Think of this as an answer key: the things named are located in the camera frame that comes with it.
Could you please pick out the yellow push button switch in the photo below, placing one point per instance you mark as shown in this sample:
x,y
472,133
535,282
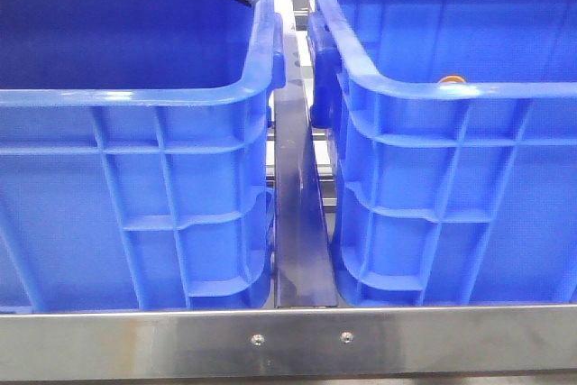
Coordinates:
x,y
452,79

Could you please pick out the blue plastic bin right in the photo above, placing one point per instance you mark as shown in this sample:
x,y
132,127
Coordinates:
x,y
450,193

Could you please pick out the blue plastic bin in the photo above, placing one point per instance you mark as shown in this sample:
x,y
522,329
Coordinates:
x,y
133,154
450,193

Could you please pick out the blue plastic bin left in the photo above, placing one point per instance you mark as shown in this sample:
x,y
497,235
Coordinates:
x,y
133,154

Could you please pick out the metal divider rail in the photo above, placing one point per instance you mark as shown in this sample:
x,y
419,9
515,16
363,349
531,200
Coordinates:
x,y
304,271

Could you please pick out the stainless steel front rail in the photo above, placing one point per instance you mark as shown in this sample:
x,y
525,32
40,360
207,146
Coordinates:
x,y
310,342

